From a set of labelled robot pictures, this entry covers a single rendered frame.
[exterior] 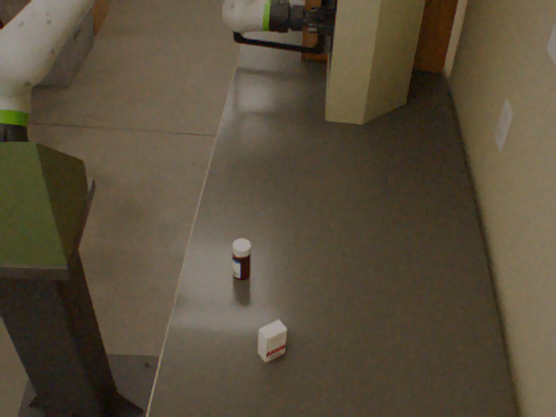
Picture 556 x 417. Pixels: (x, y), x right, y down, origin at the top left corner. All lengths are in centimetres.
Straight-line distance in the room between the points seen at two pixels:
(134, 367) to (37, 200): 117
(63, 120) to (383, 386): 275
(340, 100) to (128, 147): 174
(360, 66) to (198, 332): 86
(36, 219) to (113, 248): 145
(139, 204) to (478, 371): 203
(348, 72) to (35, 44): 87
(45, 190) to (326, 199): 69
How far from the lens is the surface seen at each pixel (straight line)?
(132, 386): 231
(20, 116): 143
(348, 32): 169
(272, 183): 159
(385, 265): 143
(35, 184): 128
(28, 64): 127
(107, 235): 284
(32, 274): 147
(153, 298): 256
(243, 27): 180
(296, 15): 179
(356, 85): 177
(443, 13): 209
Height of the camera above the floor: 197
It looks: 43 degrees down
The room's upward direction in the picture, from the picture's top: 4 degrees clockwise
